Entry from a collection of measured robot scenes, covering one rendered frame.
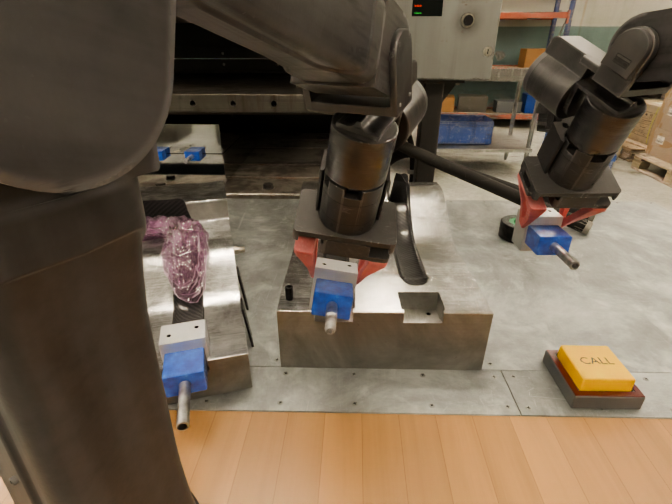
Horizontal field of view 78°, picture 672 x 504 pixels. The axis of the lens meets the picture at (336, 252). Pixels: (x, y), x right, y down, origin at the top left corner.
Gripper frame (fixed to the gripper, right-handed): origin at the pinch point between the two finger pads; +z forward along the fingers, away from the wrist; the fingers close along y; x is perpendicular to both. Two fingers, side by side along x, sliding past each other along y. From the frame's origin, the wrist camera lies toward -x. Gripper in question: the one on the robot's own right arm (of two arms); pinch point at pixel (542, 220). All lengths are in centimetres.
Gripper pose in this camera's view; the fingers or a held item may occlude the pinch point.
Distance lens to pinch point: 65.6
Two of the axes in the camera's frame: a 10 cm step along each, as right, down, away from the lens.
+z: 0.2, 5.7, 8.2
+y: -10.0, 0.0, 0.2
